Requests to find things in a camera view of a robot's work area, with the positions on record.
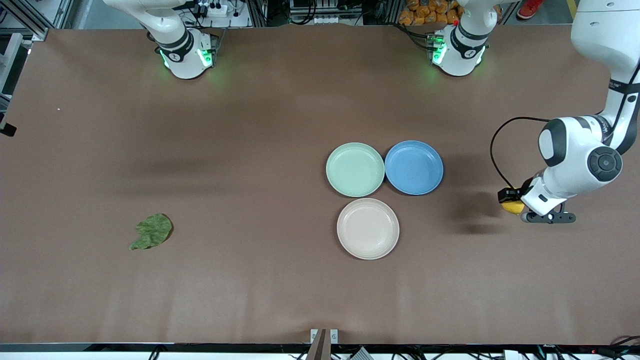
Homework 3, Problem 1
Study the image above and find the green lettuce leaf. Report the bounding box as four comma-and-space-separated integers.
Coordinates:
128, 213, 174, 251

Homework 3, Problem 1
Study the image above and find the blue plate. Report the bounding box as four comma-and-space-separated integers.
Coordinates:
384, 140, 444, 196

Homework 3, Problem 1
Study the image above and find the beige plate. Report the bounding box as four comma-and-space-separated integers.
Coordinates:
336, 198, 400, 260

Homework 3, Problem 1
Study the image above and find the light green plate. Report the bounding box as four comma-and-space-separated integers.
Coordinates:
326, 142, 386, 198

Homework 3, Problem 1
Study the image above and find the red shoe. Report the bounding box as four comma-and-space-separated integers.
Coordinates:
516, 0, 545, 21

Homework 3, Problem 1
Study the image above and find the bag of orange items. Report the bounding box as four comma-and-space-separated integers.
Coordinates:
398, 0, 463, 27

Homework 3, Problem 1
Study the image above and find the paper table cover sheet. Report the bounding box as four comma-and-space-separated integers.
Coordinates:
0, 24, 640, 346

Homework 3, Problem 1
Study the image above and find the white power strip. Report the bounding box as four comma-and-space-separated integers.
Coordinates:
197, 0, 241, 18

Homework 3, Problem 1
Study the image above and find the aluminium frame profile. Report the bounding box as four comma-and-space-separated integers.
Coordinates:
0, 0, 51, 42

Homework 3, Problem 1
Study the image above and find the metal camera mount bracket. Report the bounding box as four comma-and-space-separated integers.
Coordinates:
310, 328, 339, 360

